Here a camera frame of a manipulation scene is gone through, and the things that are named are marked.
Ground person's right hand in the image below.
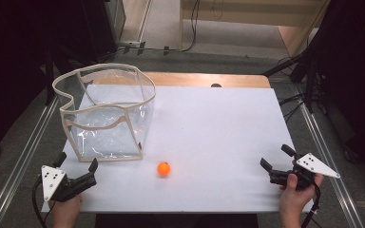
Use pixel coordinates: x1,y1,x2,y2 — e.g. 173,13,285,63
279,173,325,219

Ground metal floor rail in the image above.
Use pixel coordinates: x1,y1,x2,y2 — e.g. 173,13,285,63
297,102,365,228
0,94,60,228

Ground dark cloth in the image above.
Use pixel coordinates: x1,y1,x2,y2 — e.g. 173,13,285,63
93,213,259,228

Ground white table board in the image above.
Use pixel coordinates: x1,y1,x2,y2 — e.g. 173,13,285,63
41,84,317,214

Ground person's left hand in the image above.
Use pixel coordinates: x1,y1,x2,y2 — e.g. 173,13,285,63
48,193,84,221

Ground black cabinet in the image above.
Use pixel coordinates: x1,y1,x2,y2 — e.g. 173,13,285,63
81,0,127,62

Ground black tripod stand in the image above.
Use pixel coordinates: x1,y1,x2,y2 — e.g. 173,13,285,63
260,47,325,114
40,44,59,107

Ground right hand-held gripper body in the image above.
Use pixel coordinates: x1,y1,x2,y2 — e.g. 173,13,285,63
269,152,341,191

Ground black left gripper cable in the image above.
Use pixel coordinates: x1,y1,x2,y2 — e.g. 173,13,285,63
31,177,57,228

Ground clear plastic bin beige trim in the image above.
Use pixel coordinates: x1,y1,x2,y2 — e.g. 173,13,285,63
51,63,157,163

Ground black floor cables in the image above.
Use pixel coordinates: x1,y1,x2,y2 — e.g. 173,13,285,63
278,90,308,124

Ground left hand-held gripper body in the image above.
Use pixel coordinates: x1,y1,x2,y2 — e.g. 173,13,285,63
41,164,98,203

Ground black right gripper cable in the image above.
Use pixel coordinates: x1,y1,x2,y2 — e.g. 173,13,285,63
300,182,322,228

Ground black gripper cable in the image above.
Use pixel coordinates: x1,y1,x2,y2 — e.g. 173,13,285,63
300,182,322,228
31,177,57,228

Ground black hanging cable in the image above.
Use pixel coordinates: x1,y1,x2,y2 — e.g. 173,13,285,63
180,0,202,53

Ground orange ball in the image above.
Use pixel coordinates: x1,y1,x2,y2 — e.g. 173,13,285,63
157,161,172,178

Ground light wooden furniture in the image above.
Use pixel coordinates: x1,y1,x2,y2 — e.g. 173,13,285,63
179,0,331,59

